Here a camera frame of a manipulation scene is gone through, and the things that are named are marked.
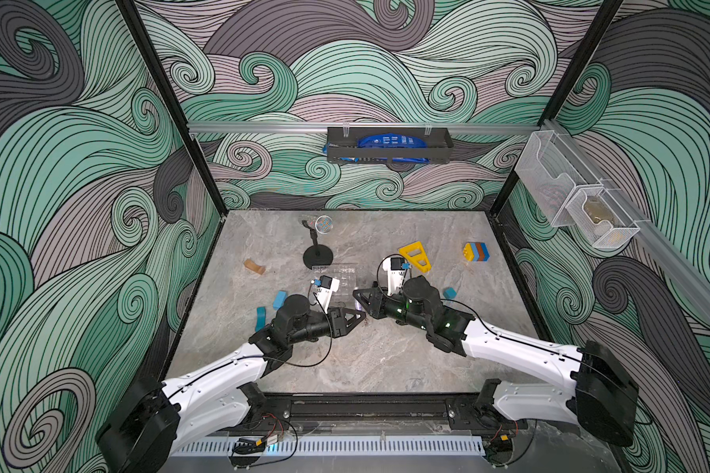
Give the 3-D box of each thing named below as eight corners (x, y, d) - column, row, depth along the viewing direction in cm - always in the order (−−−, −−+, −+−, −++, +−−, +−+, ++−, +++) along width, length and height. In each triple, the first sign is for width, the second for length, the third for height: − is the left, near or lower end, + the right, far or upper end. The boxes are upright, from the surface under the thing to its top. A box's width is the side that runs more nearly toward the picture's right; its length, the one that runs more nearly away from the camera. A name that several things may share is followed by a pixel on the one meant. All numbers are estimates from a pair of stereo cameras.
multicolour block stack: (465, 260, 108) (467, 255, 105) (461, 247, 112) (463, 242, 109) (487, 260, 108) (490, 255, 105) (482, 248, 112) (485, 242, 109)
